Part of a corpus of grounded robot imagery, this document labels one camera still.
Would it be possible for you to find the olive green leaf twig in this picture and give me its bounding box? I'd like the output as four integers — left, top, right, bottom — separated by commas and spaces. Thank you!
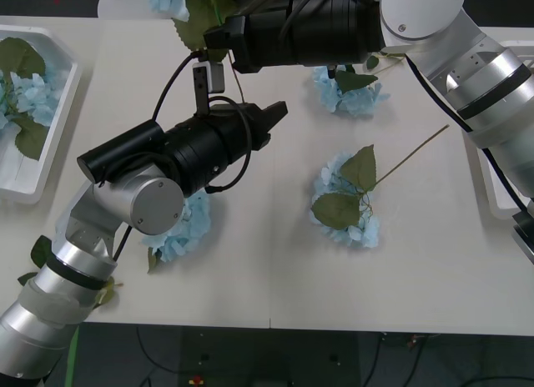
93, 276, 124, 309

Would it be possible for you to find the black floor cable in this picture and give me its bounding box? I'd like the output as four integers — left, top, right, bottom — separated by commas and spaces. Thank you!
362, 331, 441, 387
135, 324, 187, 375

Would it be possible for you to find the dark green leaf twig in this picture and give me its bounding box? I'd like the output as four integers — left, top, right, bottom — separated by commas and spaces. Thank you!
365, 51, 408, 78
17, 235, 53, 286

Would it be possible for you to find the green floor tape strip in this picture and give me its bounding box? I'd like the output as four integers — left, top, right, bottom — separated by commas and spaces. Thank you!
63, 324, 81, 387

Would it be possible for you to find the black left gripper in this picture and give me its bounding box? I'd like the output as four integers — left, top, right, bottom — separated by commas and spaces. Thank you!
204, 101, 290, 158

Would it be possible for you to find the shallow white box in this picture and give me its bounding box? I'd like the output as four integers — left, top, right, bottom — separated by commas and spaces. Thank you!
0, 24, 83, 205
462, 39, 534, 220

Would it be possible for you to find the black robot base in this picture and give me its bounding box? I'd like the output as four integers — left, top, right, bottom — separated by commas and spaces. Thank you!
179, 326, 360, 387

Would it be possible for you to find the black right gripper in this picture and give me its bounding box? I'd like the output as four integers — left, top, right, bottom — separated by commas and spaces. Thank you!
203, 12, 295, 74

